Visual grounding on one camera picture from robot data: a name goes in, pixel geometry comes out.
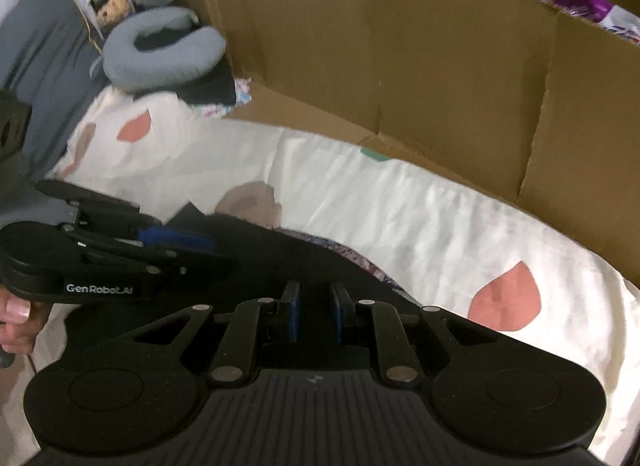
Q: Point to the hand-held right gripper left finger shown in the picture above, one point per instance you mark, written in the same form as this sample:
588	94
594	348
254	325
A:
292	311

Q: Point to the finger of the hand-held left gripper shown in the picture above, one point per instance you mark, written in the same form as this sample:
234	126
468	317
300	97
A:
165	266
175	240

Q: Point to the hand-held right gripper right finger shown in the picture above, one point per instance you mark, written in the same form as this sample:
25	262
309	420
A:
339	311

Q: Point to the black shorts patterned side stripes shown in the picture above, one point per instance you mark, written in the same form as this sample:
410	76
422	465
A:
310	266

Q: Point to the person's left hand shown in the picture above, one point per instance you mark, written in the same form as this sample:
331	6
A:
20	331

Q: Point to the white printed blanket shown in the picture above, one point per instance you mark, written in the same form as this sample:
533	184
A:
400	206

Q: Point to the floral printed cloth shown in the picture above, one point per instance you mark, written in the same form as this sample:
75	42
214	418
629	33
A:
242	90

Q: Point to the blue-grey neck pillow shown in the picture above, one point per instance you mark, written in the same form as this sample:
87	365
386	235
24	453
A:
120	55

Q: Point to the grey bed sheet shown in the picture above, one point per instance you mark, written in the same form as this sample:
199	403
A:
45	55

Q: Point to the small teddy bear toy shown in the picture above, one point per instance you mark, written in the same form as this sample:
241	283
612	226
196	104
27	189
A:
115	5

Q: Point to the brown cardboard sheet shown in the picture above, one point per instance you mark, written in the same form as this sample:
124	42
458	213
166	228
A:
400	55

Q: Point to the purple white package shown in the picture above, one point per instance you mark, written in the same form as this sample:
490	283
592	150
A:
585	0

